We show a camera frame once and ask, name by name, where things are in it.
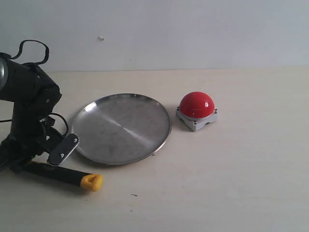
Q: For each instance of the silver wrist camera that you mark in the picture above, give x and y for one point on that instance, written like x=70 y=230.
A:
x=63 y=149

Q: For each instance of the yellow black claw hammer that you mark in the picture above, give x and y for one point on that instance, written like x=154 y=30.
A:
x=87 y=181

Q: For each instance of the red dome push button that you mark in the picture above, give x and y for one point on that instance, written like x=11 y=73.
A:
x=196 y=109

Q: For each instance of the round steel plate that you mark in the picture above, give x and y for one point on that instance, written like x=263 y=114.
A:
x=121 y=128

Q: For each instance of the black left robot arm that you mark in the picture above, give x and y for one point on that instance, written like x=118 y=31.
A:
x=34 y=95

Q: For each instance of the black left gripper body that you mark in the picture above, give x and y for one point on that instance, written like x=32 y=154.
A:
x=25 y=143

